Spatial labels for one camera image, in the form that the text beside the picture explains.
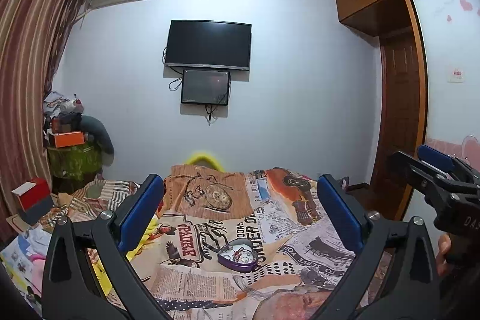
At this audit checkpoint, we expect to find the purple heart-shaped jewelry tin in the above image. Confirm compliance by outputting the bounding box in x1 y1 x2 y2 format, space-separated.
217 239 259 273

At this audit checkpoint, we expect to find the right hand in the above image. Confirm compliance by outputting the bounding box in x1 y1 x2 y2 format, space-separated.
435 233 453 277

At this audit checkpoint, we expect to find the red and white box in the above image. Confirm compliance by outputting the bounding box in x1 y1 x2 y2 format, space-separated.
11 177 50 211

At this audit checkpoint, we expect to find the brown wooden door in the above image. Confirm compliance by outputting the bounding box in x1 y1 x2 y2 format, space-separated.
368 0 429 221

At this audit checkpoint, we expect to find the orange box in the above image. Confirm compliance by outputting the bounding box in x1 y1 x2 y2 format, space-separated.
50 132 86 149

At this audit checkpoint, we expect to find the printed patchwork bed cover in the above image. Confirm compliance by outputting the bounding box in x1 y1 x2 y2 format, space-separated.
6 163 395 320

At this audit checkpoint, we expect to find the yellow pillow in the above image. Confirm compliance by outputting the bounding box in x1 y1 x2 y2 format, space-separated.
185 151 224 171

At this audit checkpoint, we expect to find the striped red curtain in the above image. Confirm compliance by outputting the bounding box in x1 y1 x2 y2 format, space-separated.
1 0 86 244

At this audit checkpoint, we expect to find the white wall switch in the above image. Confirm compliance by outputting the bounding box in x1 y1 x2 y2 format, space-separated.
448 67 465 84

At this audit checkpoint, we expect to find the monitor cable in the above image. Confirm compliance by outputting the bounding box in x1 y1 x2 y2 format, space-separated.
161 45 230 128

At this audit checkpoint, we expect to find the small wall-mounted monitor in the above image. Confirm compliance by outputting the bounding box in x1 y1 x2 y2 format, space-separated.
181 69 231 106

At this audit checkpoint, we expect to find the large wall-mounted television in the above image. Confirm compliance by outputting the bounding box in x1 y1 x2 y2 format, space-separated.
164 19 251 71

